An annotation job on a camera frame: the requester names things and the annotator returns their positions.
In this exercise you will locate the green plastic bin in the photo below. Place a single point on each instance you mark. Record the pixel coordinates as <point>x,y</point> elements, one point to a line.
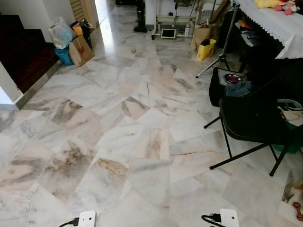
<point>293,142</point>

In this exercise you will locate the blue denim cloth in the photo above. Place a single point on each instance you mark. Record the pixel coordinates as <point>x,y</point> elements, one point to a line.
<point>239,90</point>

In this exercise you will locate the white metal frame table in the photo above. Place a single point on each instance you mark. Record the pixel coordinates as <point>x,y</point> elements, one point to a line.
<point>170,18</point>

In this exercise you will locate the black tripod stand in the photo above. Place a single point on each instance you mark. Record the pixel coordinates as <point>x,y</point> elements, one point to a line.
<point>222,56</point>

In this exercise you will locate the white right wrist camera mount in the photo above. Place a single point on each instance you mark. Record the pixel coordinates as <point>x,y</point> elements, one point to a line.
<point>229,218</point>

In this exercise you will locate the blue bag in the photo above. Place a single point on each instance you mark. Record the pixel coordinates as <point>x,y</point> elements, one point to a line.
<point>64,56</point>

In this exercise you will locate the dark wooden staircase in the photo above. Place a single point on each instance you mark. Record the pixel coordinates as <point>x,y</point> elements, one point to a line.
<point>23,52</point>

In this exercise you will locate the red dumbbell shaped toy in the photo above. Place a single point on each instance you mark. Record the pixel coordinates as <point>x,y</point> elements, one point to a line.
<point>297,211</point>

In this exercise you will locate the small yellowish ball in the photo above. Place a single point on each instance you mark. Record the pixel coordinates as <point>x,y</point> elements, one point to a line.
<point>134,49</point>

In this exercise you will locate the table with white lace cloth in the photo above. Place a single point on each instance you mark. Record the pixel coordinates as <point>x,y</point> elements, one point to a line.
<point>274,26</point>

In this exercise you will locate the yellow plush toy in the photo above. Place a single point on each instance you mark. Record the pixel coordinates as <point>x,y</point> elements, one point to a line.
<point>265,4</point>

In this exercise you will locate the yellow paper bag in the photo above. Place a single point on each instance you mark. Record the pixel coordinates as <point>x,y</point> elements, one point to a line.
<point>206,51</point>

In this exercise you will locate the printed brown paper bag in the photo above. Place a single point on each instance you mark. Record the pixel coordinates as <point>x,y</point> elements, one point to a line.
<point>80,53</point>

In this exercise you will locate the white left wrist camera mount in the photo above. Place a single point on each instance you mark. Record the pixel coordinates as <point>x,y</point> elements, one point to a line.
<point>87,220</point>

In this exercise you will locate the maroon round item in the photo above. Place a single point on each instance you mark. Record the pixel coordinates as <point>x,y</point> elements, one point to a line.
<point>232,78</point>

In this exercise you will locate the black backpack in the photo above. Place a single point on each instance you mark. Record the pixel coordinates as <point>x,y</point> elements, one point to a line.
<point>215,90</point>

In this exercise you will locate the black upright vacuum cleaner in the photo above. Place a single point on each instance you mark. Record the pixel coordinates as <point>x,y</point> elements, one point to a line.
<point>140,21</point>

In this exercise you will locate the plain brown paper bag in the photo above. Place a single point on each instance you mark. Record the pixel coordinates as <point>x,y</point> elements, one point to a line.
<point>201,34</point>

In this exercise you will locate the black folding chair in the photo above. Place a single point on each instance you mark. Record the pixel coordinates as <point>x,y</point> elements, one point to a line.
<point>251,118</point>

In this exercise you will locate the white framed tablet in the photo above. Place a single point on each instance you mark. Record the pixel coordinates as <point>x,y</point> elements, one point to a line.
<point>168,33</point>

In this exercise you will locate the pink plush toy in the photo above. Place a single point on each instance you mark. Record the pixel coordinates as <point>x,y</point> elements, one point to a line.
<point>286,6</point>

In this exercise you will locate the wooden louvre door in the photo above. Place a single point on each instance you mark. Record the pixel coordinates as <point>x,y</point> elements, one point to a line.
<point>83,9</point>

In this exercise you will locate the white plastic bag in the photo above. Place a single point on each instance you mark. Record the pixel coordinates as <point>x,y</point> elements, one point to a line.
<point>60,34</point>

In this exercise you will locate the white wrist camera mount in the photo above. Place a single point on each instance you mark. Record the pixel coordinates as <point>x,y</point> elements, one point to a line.
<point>229,218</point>
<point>87,220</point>

